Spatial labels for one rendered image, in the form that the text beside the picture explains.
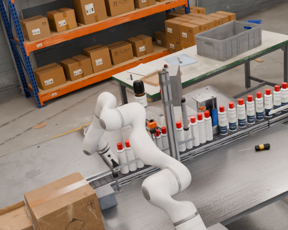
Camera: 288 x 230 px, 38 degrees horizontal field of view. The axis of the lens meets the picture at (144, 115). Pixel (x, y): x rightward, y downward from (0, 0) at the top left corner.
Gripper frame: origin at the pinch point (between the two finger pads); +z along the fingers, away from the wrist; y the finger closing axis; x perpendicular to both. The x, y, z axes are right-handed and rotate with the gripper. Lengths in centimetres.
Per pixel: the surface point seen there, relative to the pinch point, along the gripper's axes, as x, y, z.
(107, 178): 8.4, 0.8, 3.6
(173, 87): -50, -17, -31
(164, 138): -33.9, -2.5, 3.7
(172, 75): -52, -17, -37
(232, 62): -156, 121, 72
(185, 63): -124, 151, 59
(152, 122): -31.0, -9.4, -15.6
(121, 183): 3.9, -5.4, 8.5
